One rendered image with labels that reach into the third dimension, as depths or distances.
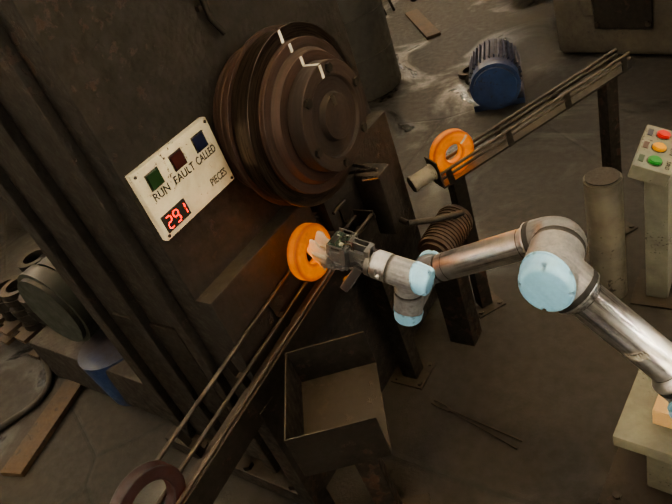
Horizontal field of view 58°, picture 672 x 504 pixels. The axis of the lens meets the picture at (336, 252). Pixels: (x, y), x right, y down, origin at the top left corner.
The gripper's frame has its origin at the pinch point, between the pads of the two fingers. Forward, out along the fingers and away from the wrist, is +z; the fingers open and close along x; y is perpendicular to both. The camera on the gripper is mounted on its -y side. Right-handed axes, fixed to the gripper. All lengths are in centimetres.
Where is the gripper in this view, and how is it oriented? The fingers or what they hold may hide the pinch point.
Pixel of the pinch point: (307, 246)
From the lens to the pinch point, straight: 161.1
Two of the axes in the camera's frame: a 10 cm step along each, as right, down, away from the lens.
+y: -0.9, -7.1, -7.0
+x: -5.0, 6.4, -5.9
